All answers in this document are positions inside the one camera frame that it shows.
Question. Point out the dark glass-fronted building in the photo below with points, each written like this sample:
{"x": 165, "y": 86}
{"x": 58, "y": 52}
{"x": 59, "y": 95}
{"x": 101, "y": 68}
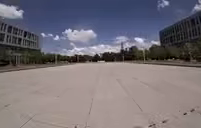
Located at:
{"x": 191, "y": 28}

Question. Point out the grey multi-storey office building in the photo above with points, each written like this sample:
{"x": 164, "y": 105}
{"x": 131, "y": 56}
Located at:
{"x": 8, "y": 35}

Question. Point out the pale concrete slab plaza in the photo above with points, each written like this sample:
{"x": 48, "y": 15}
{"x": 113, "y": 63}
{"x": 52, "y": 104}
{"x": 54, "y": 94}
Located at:
{"x": 101, "y": 93}

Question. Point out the dark low kerb strip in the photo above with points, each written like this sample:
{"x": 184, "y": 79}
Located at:
{"x": 18, "y": 68}
{"x": 174, "y": 63}

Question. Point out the distant tall tower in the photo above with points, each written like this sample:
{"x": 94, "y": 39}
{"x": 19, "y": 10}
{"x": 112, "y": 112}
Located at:
{"x": 122, "y": 50}

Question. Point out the lamp pole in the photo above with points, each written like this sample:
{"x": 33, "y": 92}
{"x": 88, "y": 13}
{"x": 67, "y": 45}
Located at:
{"x": 143, "y": 55}
{"x": 55, "y": 59}

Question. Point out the row of trees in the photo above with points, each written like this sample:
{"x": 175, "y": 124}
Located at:
{"x": 168, "y": 52}

